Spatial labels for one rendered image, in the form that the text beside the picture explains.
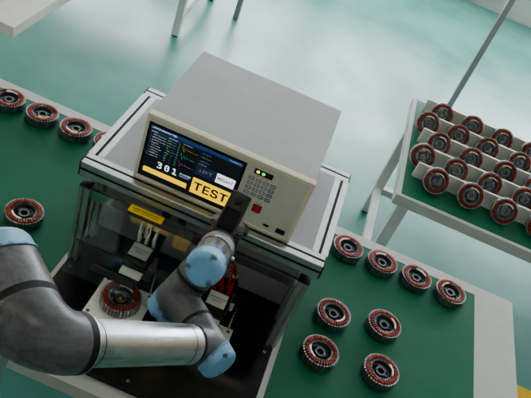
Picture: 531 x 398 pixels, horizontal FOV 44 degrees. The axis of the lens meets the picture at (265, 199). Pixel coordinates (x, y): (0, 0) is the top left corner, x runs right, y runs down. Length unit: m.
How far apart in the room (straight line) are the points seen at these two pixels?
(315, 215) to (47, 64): 2.66
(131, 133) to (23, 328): 0.98
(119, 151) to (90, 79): 2.33
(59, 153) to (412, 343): 1.32
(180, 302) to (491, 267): 2.91
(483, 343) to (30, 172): 1.59
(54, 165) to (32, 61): 1.95
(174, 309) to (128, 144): 0.65
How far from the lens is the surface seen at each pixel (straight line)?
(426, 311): 2.29
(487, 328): 2.39
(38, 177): 2.21
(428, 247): 3.83
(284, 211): 1.62
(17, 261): 1.02
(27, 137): 2.36
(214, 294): 1.82
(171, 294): 1.30
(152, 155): 1.65
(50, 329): 0.97
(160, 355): 1.13
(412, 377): 2.08
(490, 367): 2.28
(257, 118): 1.70
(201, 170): 1.62
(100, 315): 1.82
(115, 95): 4.00
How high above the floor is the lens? 2.22
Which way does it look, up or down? 38 degrees down
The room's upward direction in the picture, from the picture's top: 23 degrees clockwise
